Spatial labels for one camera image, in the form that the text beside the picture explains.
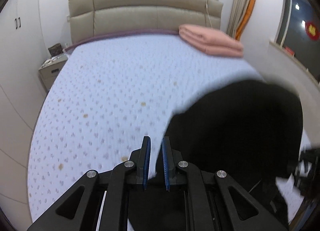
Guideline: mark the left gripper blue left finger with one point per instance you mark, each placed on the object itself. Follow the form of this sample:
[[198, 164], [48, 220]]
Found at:
[[143, 162]]

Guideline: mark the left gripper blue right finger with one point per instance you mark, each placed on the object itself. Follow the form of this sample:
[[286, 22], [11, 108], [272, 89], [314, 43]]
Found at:
[[168, 163]]

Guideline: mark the black garment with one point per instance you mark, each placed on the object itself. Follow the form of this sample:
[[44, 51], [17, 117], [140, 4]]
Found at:
[[229, 148]]

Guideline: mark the floral white bed quilt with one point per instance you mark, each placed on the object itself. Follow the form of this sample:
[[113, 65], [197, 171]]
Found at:
[[108, 96]]

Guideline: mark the beige bedside table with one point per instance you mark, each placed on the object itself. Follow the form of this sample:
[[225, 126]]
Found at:
[[50, 69]]

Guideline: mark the folded pink blanket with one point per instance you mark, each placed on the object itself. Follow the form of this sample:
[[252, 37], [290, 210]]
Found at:
[[210, 41]]

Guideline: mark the brown patterned bag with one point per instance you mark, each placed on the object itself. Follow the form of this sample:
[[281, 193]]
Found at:
[[55, 50]]

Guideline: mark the dark window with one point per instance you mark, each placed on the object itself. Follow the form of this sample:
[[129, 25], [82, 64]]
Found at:
[[298, 34]]

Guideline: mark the beige padded headboard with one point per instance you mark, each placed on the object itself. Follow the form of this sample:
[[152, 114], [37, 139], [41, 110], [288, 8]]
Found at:
[[89, 19]]

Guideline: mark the white wardrobe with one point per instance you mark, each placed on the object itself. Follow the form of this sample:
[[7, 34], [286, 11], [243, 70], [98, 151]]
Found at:
[[22, 53]]

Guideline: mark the beige and orange curtain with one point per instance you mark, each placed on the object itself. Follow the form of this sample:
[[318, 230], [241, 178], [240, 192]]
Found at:
[[240, 14]]

